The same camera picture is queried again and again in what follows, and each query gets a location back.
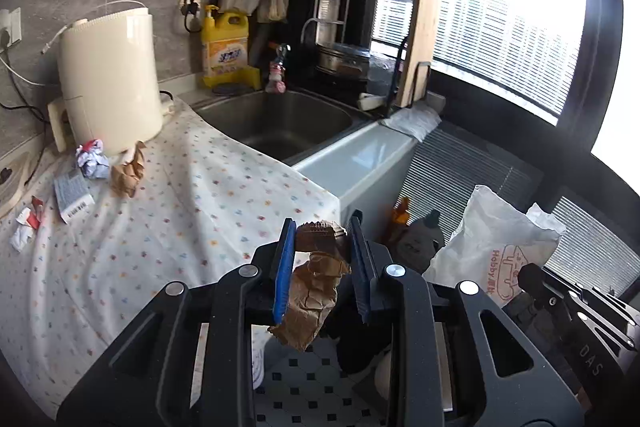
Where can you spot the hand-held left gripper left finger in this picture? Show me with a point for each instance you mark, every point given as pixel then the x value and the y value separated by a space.
pixel 282 272

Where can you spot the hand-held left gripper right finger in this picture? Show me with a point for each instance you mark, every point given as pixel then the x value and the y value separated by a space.
pixel 362 272

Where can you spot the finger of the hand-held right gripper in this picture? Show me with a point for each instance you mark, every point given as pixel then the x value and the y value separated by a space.
pixel 560 287
pixel 532 319

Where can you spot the white printed paper bag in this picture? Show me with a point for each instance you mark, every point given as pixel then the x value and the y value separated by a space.
pixel 490 247

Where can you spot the torn brown paper piece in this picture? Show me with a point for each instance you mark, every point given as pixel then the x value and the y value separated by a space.
pixel 127 174

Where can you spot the small white carton box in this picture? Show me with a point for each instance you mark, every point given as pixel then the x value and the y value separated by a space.
pixel 72 197

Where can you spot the red white wrapper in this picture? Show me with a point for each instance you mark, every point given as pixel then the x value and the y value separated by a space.
pixel 30 217

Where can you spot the white laundry detergent bottle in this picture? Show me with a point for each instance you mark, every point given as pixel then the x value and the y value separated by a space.
pixel 420 239

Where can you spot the orange bottle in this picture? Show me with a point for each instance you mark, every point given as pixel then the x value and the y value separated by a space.
pixel 401 213

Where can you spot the white dotted tablecloth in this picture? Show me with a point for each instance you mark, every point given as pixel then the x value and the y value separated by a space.
pixel 175 217

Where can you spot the steel sink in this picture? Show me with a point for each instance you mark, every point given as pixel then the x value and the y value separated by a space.
pixel 280 127

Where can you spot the faucet with pink filter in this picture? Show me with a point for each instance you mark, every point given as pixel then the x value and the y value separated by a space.
pixel 276 77

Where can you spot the yellow sponge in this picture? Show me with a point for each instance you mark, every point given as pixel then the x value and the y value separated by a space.
pixel 251 78

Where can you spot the clear plastic box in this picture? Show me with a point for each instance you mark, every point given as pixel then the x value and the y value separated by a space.
pixel 382 74

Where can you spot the steel pot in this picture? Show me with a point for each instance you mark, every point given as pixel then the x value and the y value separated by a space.
pixel 342 59

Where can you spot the yellow detergent bottle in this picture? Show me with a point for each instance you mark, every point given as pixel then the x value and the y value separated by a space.
pixel 225 52

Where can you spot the wooden cutting board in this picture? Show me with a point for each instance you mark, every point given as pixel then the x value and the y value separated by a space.
pixel 417 47

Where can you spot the cream air fryer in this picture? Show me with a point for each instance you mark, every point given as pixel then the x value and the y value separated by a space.
pixel 107 82

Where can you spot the black window frame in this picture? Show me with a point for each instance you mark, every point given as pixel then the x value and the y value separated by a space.
pixel 602 7

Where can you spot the white wall socket panel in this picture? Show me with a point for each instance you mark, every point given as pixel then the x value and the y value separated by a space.
pixel 12 24

